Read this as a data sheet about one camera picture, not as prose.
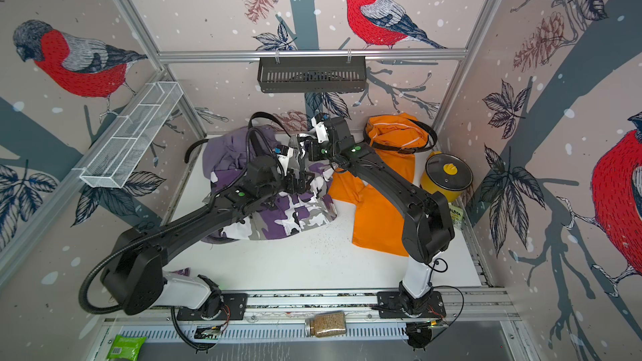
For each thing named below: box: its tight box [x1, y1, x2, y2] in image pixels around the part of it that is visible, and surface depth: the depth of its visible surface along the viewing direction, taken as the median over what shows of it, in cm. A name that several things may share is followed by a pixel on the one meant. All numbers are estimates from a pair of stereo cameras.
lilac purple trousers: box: [202, 125, 281, 197], surface depth 108 cm
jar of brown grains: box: [304, 310, 347, 337], surface depth 68 cm
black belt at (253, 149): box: [247, 111, 291, 158], surface depth 113 cm
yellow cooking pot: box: [419, 150, 474, 204], surface depth 93 cm
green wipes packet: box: [106, 334, 148, 361], surface depth 68 cm
